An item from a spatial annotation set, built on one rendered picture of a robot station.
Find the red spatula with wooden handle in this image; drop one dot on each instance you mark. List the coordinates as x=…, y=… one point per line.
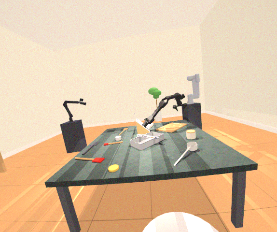
x=93, y=160

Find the white measuring scoop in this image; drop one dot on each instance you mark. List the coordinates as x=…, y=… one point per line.
x=192, y=146

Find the yellow round disc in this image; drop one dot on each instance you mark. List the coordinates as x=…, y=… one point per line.
x=113, y=168

